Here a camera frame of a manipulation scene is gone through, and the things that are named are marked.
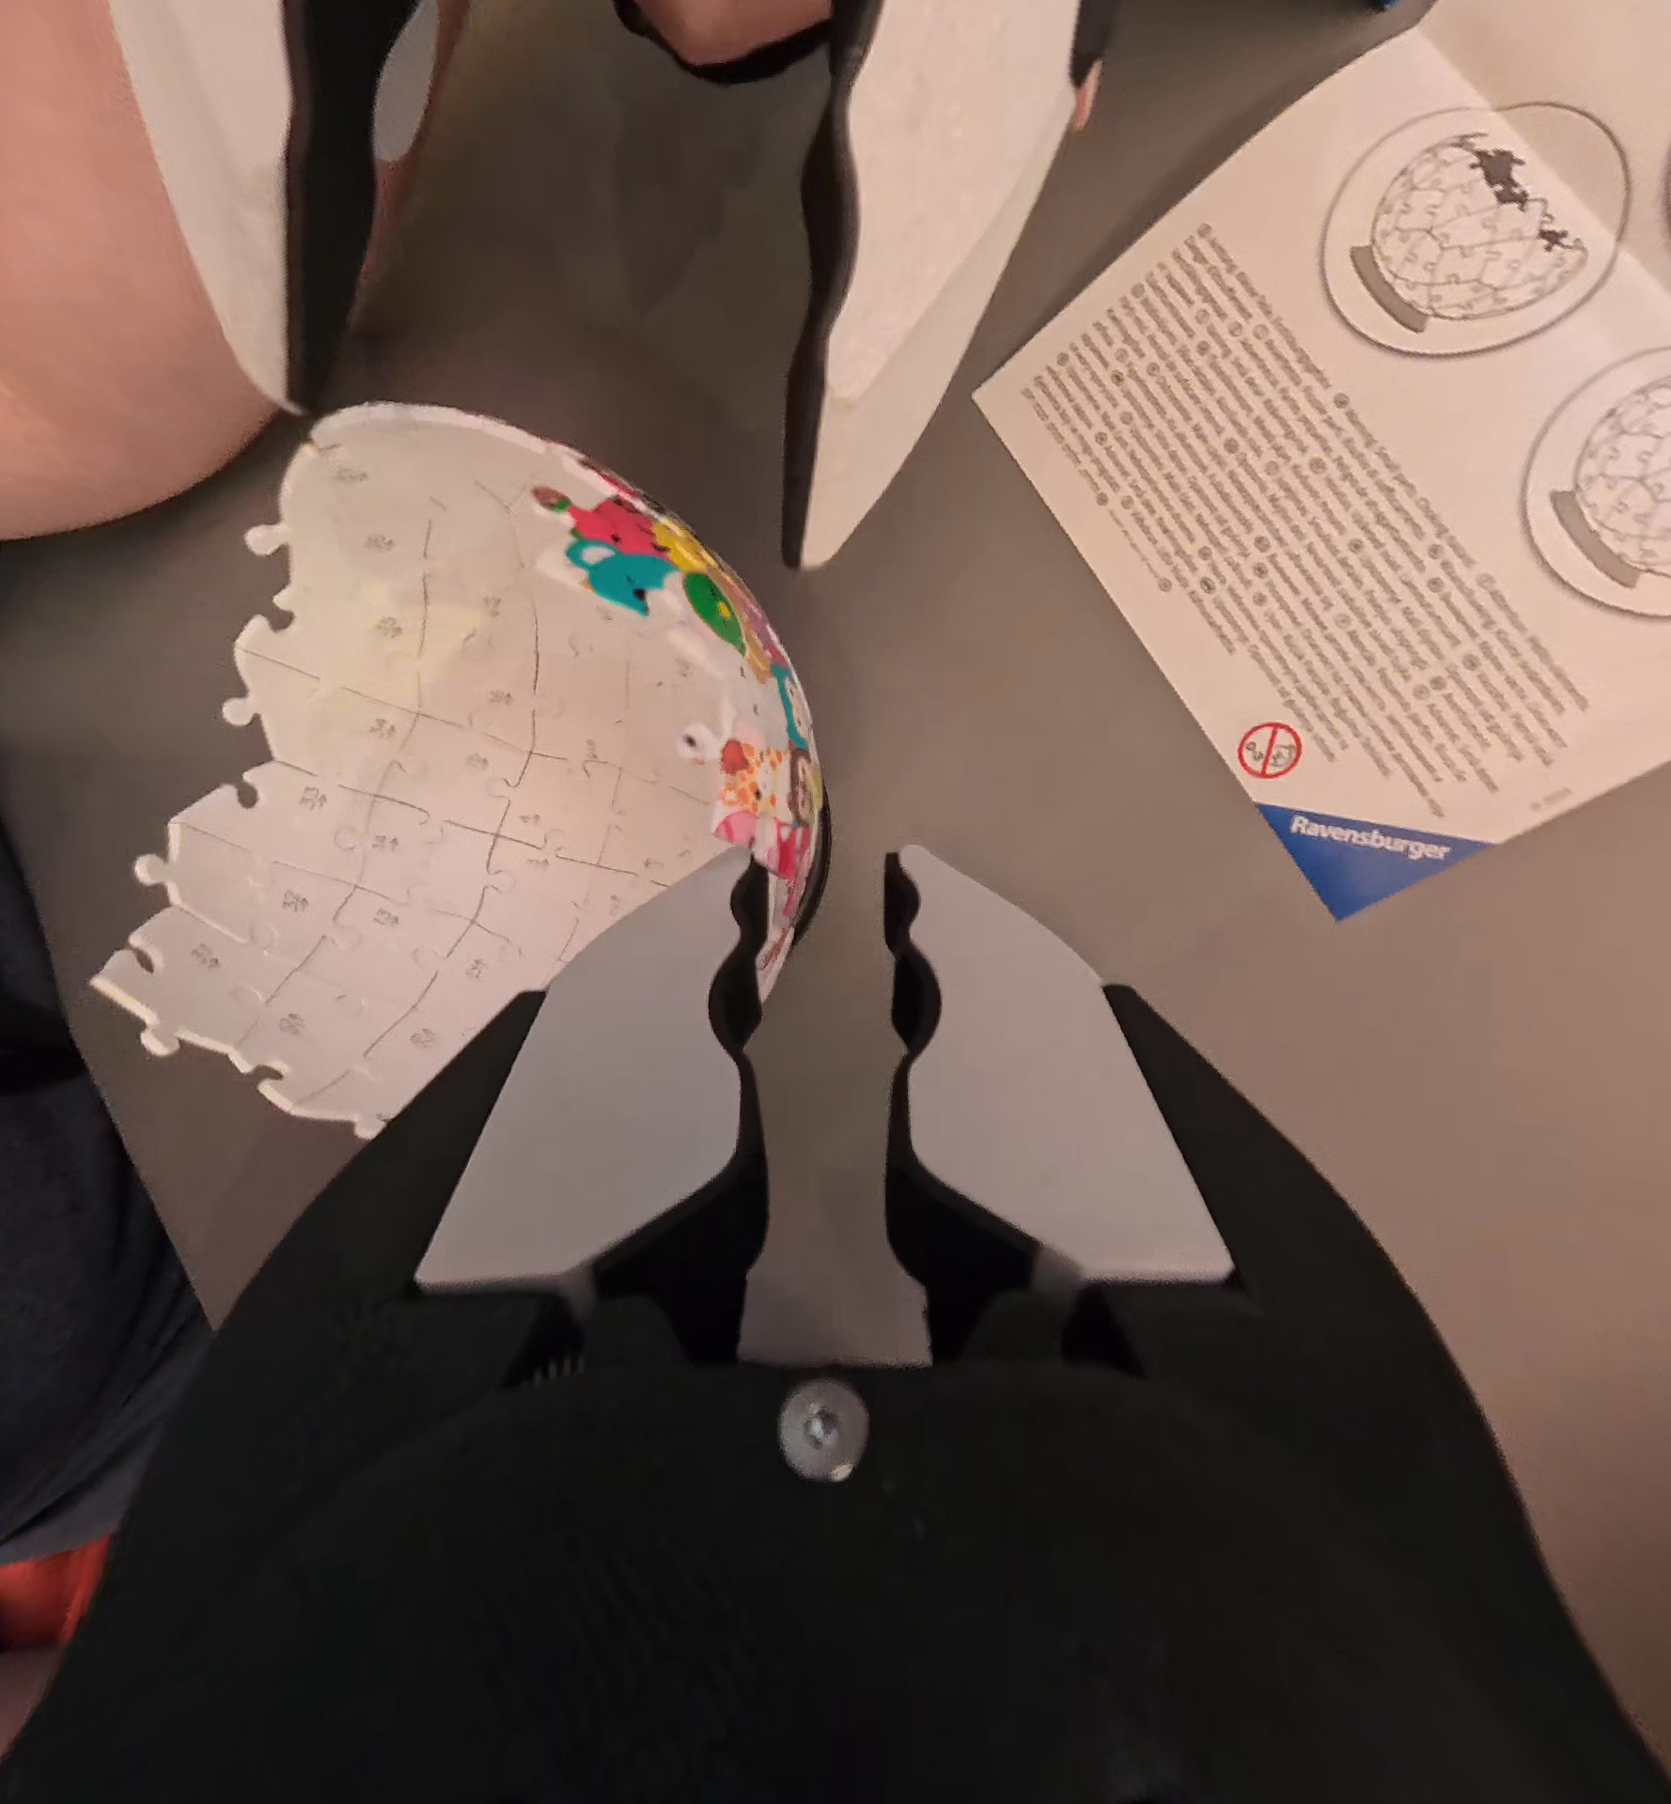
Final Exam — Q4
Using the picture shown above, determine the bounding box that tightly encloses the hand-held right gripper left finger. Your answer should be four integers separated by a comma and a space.
415, 849, 771, 1294

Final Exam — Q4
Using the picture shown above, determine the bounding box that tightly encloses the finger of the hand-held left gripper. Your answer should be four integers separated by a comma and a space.
109, 0, 428, 416
784, 0, 1086, 572

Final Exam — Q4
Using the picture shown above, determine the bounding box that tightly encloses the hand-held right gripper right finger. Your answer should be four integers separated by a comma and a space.
883, 845, 1236, 1294

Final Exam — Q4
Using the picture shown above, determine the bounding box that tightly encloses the half-built colourful puzzle ball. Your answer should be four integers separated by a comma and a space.
88, 400, 835, 1140

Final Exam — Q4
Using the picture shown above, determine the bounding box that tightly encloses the person's left forearm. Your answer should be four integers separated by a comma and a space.
0, 0, 282, 551

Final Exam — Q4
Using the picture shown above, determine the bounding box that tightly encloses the person's left hand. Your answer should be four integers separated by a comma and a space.
634, 0, 837, 70

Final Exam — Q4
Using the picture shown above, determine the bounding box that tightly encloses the folded paper instruction leaflet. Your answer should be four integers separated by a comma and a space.
972, 0, 1671, 923

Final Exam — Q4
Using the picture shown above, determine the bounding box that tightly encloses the red orange item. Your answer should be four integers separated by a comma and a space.
0, 1533, 119, 1653

